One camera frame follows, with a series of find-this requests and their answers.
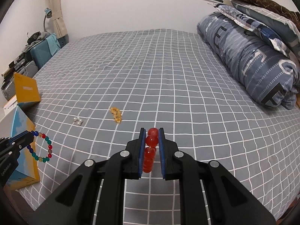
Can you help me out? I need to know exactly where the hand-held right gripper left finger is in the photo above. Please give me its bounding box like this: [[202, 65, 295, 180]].
[[30, 128, 147, 225]]

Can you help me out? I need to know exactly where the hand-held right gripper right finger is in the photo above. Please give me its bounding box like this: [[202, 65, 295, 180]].
[[158, 127, 276, 225]]

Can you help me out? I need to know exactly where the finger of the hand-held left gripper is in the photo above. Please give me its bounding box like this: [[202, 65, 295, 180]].
[[0, 131, 34, 144], [0, 133, 36, 160]]

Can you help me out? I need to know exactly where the red bead bracelet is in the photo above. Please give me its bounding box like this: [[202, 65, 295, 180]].
[[143, 128, 158, 173]]

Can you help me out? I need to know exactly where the blue yellow cardboard box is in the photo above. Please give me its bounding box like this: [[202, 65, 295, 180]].
[[0, 73, 41, 190]]

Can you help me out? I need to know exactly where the multicolour glass bead bracelet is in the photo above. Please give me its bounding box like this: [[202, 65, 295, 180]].
[[27, 130, 53, 163]]

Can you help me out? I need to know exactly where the grey suitcase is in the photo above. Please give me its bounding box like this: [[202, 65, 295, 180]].
[[1, 61, 38, 100]]

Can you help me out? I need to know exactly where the grey checked bed sheet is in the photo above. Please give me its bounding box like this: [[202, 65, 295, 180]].
[[19, 29, 300, 225]]

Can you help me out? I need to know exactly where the dark clutter pile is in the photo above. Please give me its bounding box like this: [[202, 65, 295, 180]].
[[1, 52, 31, 75]]

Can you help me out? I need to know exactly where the teal suitcase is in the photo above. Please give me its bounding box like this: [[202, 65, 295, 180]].
[[29, 34, 62, 69]]

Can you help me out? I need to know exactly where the dark bag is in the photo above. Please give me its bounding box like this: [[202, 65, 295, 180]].
[[27, 31, 51, 45]]

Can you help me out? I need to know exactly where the dark cabinet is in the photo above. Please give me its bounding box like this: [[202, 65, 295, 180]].
[[57, 35, 69, 50]]

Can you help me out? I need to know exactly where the blue desk lamp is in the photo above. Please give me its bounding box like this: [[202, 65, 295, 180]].
[[43, 8, 53, 33]]

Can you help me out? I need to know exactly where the folded blue grey quilt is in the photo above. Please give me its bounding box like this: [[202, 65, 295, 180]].
[[197, 12, 300, 109]]

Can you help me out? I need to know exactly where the brown blanket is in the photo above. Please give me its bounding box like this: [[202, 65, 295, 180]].
[[231, 0, 300, 25]]

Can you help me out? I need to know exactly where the yellow bead bracelet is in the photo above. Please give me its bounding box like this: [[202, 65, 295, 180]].
[[110, 107, 123, 124]]

